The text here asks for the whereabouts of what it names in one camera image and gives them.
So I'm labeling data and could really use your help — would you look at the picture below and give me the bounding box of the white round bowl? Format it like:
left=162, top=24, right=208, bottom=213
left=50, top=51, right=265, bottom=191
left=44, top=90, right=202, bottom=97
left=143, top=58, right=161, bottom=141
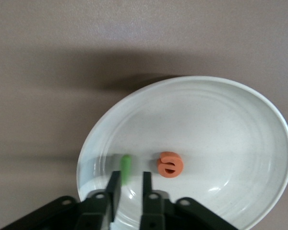
left=76, top=76, right=288, bottom=230

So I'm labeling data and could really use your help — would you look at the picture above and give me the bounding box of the brown table cover sheet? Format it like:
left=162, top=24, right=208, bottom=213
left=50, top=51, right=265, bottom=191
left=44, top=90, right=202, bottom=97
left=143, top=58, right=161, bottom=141
left=0, top=0, right=288, bottom=230

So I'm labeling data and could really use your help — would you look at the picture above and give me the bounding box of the green foam letter l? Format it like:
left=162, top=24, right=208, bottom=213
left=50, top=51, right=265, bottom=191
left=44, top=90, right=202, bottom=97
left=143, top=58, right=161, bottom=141
left=120, top=154, right=132, bottom=185

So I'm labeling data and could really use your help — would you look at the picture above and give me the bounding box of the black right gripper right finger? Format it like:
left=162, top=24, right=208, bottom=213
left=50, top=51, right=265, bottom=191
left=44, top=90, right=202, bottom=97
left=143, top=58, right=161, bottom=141
left=139, top=171, right=240, bottom=230

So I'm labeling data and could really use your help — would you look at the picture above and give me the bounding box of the orange foam letter e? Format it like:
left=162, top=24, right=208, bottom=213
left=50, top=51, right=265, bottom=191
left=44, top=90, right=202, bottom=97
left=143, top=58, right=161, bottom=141
left=157, top=151, right=184, bottom=179

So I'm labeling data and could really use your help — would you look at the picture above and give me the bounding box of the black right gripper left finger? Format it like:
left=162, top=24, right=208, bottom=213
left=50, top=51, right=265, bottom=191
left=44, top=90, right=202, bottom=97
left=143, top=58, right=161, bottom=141
left=0, top=170, right=122, bottom=230

